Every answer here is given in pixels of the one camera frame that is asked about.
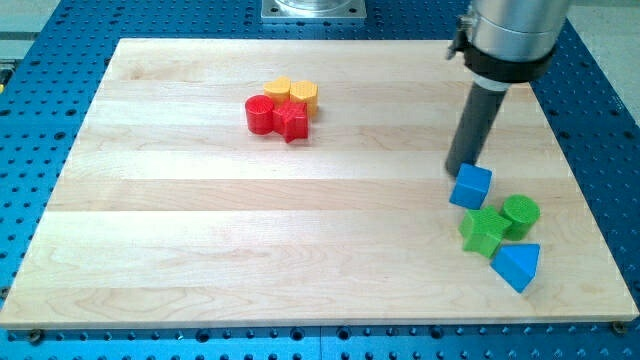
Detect red star block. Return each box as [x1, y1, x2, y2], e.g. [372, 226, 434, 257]
[273, 101, 309, 143]

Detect light wooden board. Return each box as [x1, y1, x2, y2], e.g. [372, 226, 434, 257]
[1, 38, 638, 330]

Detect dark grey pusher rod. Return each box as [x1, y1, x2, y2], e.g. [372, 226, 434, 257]
[445, 75, 510, 177]

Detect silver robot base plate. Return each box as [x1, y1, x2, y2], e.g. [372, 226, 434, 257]
[261, 0, 367, 20]

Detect blue triangle block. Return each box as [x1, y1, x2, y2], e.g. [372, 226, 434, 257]
[490, 244, 541, 293]

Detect green star block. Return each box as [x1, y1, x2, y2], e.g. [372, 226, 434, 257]
[458, 206, 512, 259]

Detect yellow hexagon block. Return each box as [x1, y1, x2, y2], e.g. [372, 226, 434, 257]
[289, 80, 319, 118]

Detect red cylinder block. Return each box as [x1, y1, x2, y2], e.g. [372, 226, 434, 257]
[245, 95, 275, 135]

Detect blue perforated metal plate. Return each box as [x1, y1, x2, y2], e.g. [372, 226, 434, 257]
[1, 0, 639, 359]

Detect green cylinder block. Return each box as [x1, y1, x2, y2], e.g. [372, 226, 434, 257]
[500, 194, 541, 241]

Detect blue cube block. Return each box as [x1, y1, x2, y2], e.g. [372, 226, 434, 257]
[449, 163, 493, 210]

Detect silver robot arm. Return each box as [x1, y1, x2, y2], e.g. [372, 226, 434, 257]
[446, 0, 571, 91]

